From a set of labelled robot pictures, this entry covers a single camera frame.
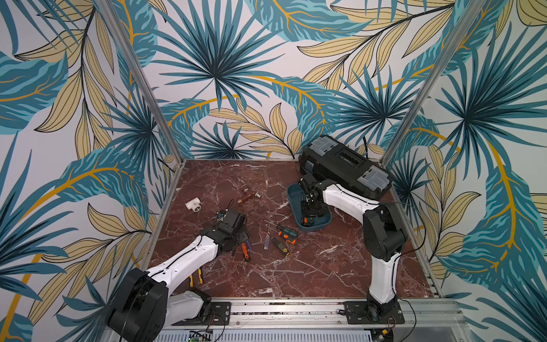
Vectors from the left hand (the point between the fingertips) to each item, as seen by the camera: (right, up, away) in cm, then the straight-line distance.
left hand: (242, 238), depth 86 cm
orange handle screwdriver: (+2, -6, 0) cm, 6 cm away
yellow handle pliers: (-15, -14, -6) cm, 21 cm away
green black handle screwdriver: (+29, +6, +6) cm, 30 cm away
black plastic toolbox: (+39, +31, +12) cm, 52 cm away
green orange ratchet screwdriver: (+19, 0, +4) cm, 20 cm away
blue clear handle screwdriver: (+10, -2, +4) cm, 11 cm away
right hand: (+29, +9, +9) cm, 31 cm away
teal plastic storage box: (+23, +16, +15) cm, 31 cm away
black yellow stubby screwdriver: (+16, -4, +2) cm, 17 cm away
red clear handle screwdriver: (+2, +16, +18) cm, 24 cm away
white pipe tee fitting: (-24, +12, +12) cm, 29 cm away
